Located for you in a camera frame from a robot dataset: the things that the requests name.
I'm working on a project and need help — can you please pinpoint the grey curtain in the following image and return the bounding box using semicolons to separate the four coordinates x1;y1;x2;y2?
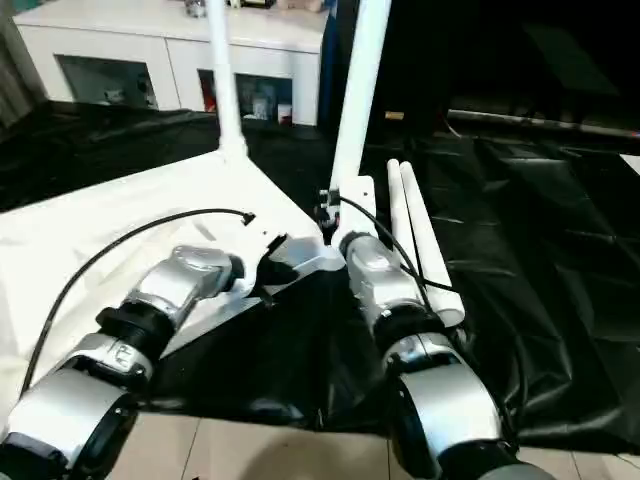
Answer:
0;0;49;131

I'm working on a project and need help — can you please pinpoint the dark blue panel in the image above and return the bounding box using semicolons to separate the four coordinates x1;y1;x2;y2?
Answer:
319;9;351;131

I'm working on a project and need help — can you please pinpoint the white sideboard cabinet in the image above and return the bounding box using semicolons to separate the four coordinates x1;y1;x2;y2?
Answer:
12;0;331;126

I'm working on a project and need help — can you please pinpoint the dark metal rail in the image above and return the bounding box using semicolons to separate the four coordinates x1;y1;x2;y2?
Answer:
447;109;640;137

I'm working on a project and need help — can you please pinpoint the white plastic table top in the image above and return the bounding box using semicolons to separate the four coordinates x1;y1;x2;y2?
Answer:
0;144;349;401

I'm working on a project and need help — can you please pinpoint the black plastic mat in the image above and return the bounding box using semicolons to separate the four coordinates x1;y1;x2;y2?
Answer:
0;99;640;451

